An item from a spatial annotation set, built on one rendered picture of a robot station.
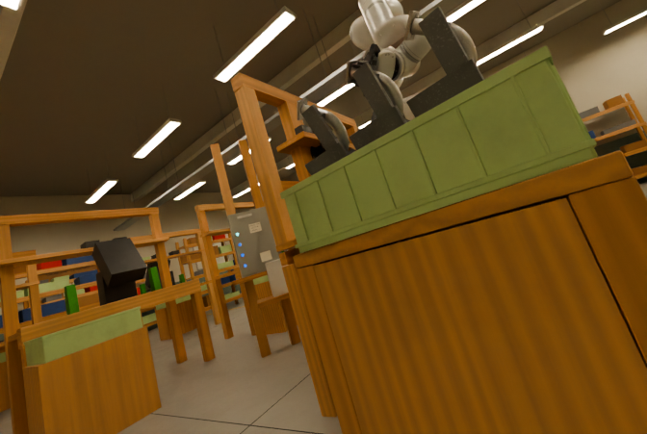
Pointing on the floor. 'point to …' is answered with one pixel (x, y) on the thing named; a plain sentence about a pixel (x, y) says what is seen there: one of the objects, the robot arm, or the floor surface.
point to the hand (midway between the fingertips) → (360, 73)
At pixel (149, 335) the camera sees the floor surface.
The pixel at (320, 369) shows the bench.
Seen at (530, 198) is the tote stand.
